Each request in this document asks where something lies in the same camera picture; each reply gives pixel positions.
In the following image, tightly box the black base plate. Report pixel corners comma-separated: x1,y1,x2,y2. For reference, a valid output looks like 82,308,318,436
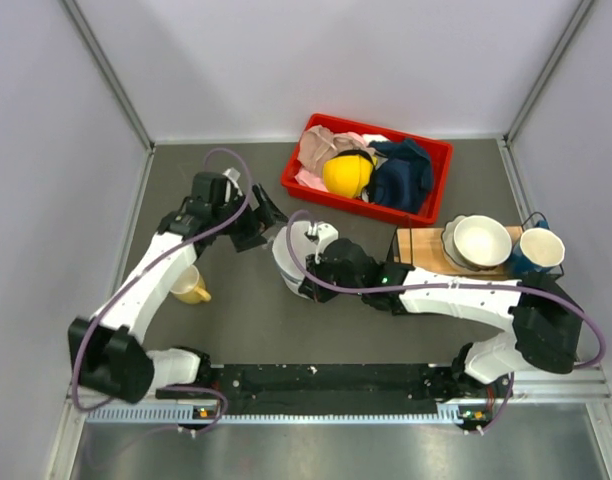
154,362,516,416

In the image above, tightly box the pink garment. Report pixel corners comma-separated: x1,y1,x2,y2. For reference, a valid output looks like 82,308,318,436
295,126,367,191

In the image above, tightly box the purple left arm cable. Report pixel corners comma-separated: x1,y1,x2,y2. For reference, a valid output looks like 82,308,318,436
70,147,255,434

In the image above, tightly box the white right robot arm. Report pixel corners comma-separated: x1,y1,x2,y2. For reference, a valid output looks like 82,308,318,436
290,238,582,396

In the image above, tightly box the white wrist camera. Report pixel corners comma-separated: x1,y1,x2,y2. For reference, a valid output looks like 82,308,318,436
305,222,339,257
223,167,242,202

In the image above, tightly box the grey slotted cable duct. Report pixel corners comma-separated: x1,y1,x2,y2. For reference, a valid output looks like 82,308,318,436
87,403,464,425

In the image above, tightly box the navy blue garment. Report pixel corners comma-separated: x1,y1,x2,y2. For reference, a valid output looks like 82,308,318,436
366,138,434,214

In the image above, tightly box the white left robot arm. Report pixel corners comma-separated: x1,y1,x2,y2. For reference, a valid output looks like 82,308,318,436
68,168,287,404

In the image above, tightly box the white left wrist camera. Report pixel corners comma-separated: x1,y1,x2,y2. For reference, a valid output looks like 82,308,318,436
223,167,242,202

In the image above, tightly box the beige garment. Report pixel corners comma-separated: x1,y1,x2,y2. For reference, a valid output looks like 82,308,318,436
297,125,337,174

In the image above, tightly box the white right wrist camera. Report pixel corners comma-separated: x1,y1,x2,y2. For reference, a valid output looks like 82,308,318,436
305,222,339,257

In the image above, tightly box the white mesh laundry bag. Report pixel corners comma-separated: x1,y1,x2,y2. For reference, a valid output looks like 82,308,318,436
272,220,315,298

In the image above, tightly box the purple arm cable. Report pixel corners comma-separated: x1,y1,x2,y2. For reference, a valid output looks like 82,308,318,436
70,147,255,434
284,209,608,434

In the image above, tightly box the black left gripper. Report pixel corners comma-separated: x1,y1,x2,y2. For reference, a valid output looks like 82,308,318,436
212,182,291,251

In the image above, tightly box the red plastic bin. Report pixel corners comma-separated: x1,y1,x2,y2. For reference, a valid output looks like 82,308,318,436
280,113,453,227

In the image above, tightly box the blue cup cream inside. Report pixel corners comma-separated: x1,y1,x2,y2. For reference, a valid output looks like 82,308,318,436
506,211,566,277

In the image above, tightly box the white garment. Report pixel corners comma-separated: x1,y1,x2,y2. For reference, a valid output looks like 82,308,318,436
362,134,389,146

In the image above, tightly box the cream bowl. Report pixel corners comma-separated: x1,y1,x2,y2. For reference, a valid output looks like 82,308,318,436
440,215,513,271

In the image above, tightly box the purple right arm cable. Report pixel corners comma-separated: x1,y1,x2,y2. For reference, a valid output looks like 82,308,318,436
284,209,608,434

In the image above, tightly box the black wire wooden shelf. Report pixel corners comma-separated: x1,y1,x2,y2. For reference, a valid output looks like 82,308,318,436
389,228,510,280

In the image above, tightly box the yellow mug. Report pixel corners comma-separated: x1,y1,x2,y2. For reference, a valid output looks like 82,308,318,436
170,265,212,305

